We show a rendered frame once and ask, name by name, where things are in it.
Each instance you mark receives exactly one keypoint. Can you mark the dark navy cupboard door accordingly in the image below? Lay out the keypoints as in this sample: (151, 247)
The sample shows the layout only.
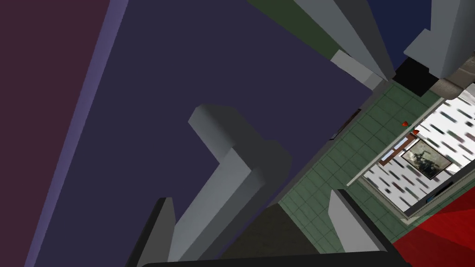
(148, 92)

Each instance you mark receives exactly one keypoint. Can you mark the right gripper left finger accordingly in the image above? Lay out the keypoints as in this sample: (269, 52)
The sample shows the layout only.
(157, 237)

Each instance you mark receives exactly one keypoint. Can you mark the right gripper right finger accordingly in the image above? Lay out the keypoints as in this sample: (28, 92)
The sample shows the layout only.
(349, 230)

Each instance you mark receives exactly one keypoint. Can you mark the dark framed wall picture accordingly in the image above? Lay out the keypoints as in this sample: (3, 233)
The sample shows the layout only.
(426, 159)

